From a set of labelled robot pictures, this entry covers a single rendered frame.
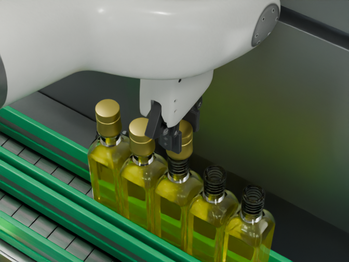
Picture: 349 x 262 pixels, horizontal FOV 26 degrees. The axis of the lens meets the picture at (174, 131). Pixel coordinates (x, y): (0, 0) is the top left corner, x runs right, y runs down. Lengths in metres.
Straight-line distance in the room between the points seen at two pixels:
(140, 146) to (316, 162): 0.25
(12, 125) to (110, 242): 0.30
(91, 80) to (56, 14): 0.68
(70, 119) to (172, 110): 0.56
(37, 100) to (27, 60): 0.83
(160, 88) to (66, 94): 0.57
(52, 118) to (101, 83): 0.15
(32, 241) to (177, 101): 0.41
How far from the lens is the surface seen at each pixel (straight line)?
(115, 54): 0.67
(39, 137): 1.31
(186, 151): 0.98
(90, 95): 1.35
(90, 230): 1.21
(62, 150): 1.29
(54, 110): 1.42
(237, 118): 1.09
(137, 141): 1.01
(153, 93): 0.86
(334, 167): 1.06
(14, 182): 1.26
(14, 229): 1.19
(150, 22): 0.66
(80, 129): 1.39
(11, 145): 1.38
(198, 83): 0.89
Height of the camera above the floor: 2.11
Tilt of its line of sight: 50 degrees down
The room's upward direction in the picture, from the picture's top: straight up
